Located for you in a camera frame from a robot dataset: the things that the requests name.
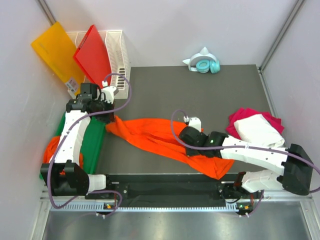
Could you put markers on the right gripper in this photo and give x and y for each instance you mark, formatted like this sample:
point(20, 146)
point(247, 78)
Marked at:
point(189, 152)

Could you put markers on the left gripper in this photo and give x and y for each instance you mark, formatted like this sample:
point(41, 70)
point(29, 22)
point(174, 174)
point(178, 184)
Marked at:
point(109, 118)

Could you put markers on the orange t-shirt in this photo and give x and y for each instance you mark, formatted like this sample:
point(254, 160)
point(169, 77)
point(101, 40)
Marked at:
point(51, 148)
point(154, 135)

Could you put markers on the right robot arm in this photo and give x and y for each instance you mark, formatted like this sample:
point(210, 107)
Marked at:
point(283, 168)

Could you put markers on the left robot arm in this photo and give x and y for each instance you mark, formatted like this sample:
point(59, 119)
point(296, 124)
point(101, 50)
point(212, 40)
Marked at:
point(63, 174)

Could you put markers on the green plastic bin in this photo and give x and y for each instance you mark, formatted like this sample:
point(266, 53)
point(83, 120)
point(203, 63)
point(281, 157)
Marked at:
point(91, 144)

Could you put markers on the red folder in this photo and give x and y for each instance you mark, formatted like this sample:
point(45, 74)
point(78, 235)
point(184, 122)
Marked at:
point(92, 57)

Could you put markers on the orange t-shirt in bin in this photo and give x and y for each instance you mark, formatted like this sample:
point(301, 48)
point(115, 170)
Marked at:
point(51, 148)

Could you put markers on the magenta folded t-shirt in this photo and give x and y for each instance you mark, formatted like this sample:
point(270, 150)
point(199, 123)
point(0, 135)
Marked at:
point(243, 113)

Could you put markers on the white folded t-shirt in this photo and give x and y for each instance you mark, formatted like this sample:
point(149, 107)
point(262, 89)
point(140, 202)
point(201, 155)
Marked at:
point(257, 130)

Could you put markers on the white file organizer basket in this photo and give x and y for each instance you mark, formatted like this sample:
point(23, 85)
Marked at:
point(115, 44)

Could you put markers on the yellow folder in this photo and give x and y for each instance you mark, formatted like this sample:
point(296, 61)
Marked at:
point(57, 50)

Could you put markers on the teal cat-ear headphones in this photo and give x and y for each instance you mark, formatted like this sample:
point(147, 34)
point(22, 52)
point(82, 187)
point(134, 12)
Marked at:
point(203, 62)

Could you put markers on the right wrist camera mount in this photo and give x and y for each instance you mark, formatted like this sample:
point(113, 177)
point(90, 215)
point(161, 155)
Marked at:
point(193, 122)

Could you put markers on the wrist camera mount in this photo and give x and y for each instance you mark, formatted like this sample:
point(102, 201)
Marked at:
point(108, 92)
point(193, 122)

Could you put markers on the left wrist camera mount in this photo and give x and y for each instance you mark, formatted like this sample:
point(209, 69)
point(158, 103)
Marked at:
point(108, 92)

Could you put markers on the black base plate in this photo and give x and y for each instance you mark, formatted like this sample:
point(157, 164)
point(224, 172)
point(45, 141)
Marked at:
point(174, 184)

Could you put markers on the aluminium frame rail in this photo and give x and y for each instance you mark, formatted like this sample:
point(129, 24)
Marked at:
point(106, 203)

